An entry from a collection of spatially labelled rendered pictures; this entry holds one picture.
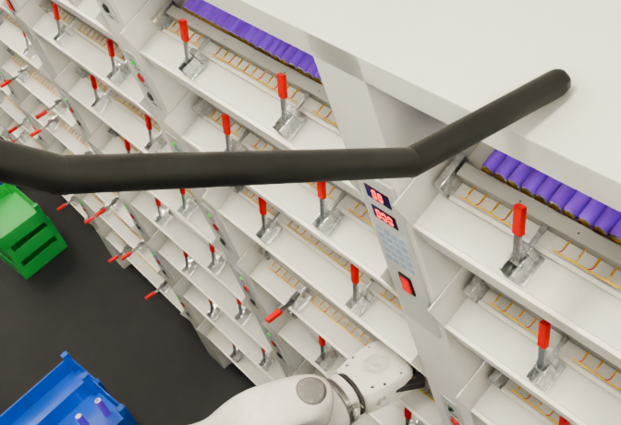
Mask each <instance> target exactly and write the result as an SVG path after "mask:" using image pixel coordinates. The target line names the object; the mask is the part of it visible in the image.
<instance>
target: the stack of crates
mask: <svg viewBox="0 0 621 425"><path fill-rule="evenodd" d="M60 356H61V357H62V359H63V361H62V362H61V363H60V364H58V365H57V366H56V367H55V368H54V369H53V370H51V371H50V372H49V373H48V374H47V375H46V376H45V377H43V378H42V379H41V380H40V381H39V382H38V383H36V384H35V385H34V386H33V387H32V388H31V389H30V390H29V391H28V392H27V393H26V394H24V395H23V396H22V397H21V398H20V399H19V400H18V401H17V402H15V403H14V404H13V405H12V406H11V407H10V408H8V409H7V410H6V411H5V412H4V413H3V414H2V415H0V425H34V424H35V423H36V422H38V421H39V420H40V419H41V418H42V417H43V416H44V415H46V414H47V413H48V412H49V411H50V410H51V409H52V408H53V407H55V406H56V405H57V404H58V403H59V402H60V401H61V400H63V399H64V398H65V397H66V396H67V395H68V394H69V393H70V392H72V391H73V390H74V389H75V388H76V387H77V386H78V385H79V384H81V383H82V379H81V378H80V377H79V376H80V375H81V373H82V372H84V371H86V370H84V369H83V368H82V367H81V366H80V365H79V364H78V363H77V362H76V361H75V360H74V359H73V358H72V357H71V356H70V355H69V354H68V353H67V352H66V351H65V352H63V353H62V354H61V355H60ZM86 372H87V371H86ZM87 373H88V372H87ZM88 374H89V373H88ZM89 375H90V374H89ZM90 377H91V378H92V379H93V380H94V381H95V382H96V383H97V384H98V385H99V386H101V387H102V388H103V389H104V390H105V391H106V392H107V393H108V391H107V390H106V388H105V387H104V385H103V384H102V382H101V381H100V380H98V379H95V378H94V377H93V376H91V375H90ZM108 394H109V393H108Z"/></svg>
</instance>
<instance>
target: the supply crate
mask: <svg viewBox="0 0 621 425"><path fill-rule="evenodd" d="M79 377H80V378H81V379H82V383H81V384H79V385H78V386H77V387H76V388H75V389H74V390H73V391H72V392H70V393H69V394H68V395H67V396H66V397H65V398H64V399H63V400H61V401H60V402H59V403H58V404H57V405H56V406H55V407H53V408H52V409H51V410H50V411H49V412H48V413H47V414H46V415H44V416H43V417H42V418H41V419H40V420H39V421H38V422H36V423H35V424H34V425H80V424H79V422H78V421H77V420H76V418H75V417H76V415H77V414H79V413H81V414H82V416H83V417H84V418H85V419H86V420H87V421H88V423H89V424H90V425H138V423H137V422H136V420H134V418H133V417H132V415H131V414H130V413H129V411H128V409H127V408H126V407H125V406H124V405H123V404H122V403H121V404H119V403H118V402H117V401H116V400H115V399H114V398H113V397H112V396H111V395H109V394H108V393H107V392H106V391H105V390H104V389H103V388H102V387H101V386H99V385H98V384H97V383H96V382H95V381H94V380H93V379H92V378H91V377H90V375H89V374H88V373H87V372H86V371H84V372H82V373H81V375H80V376H79ZM99 397H100V398H101V399H102V400H103V402H104V404H105V405H106V406H107V408H108V409H109V410H110V412H111V415H110V416H109V417H107V418H106V417H105V416H104V414H103V413H102V412H101V410H100V409H99V408H98V407H97V406H96V404H95V403H94V401H95V399H96V398H99Z"/></svg>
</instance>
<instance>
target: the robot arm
mask: <svg viewBox="0 0 621 425"><path fill-rule="evenodd" d="M412 368H413V366H411V365H410V364H409V363H408V362H406V361H405V360H404V359H402V358H401V357H400V356H399V355H398V354H397V353H396V352H394V351H393V350H392V349H391V348H389V347H388V346H387V345H385V344H384V343H382V342H379V341H372V342H371V343H370V344H368V345H367V346H365V347H363V348H362V349H361V350H360V351H358V352H357V353H356V354H354V355H353V356H352V357H350V358H349V359H348V360H347V361H346V362H344V363H343V364H342V365H341V366H340V367H339V368H338V369H337V370H336V372H335V374H333V375H331V376H329V377H328V378H326V379H324V378H323V377H321V376H319V375H314V374H301V375H295V376H290V377H286V378H283V379H279V380H275V381H271V382H266V383H263V384H260V385H257V386H254V387H252V388H250V389H248V390H246V391H244V392H242V393H240V394H238V395H235V396H234V397H232V398H231V399H229V400H228V401H226V402H225V403H224V404H223V405H221V406H220V407H219V408H218V409H216V410H215V411H214V412H213V413H212V415H211V416H209V417H208V418H207V419H204V420H202V421H200V422H197V423H194V424H190V425H352V424H354V423H355V422H357V421H358V420H360V419H361V417H360V415H362V414H364V413H365V414H370V413H372V412H374V411H376V410H379V409H381V408H383V407H386V406H388V405H390V404H392V403H394V402H395V401H396V400H398V399H400V398H401V397H403V396H404V395H406V394H408V393H409V392H410V391H411V390H415V389H420V388H424V387H425V380H424V376H423V374H422V373H421V372H419V371H418V370H416V369H415V368H414V369H412ZM414 376H415V379H411V380H410V378H412V377H414Z"/></svg>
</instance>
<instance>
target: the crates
mask: <svg viewBox="0 0 621 425"><path fill-rule="evenodd" d="M66 247H67V244H66V242H65V240H64V239H63V238H62V237H61V235H60V234H59V232H58V230H57V229H56V227H55V225H54V224H53V222H52V221H51V219H50V218H49V217H48V216H45V214H44V212H43V210H42V209H41V207H40V206H39V204H38V203H36V202H35V203H34V202H33V201H32V200H31V199H29V198H28V197H27V196H26V195H25V194H24V193H22V192H21V191H20V190H19V189H18V188H16V186H13V185H9V184H6V183H1V182H0V259H2V260H3V261H4V262H5V263H7V264H8V265H9V266H10V267H12V268H13V269H14V270H15V271H16V272H18V273H19V274H20V275H22V276H23V277H24V278H25V279H26V280H27V279H28V278H30V277H31V276H32V275H33V274H35V273H36V272H37V271H38V270H40V269H41V268H42V267H43V266H44V265H45V264H46V263H47V262H49V261H50V260H51V259H52V258H54V257H55V256H56V255H57V254H59V253H60V252H61V251H62V250H63V249H65V248H66Z"/></svg>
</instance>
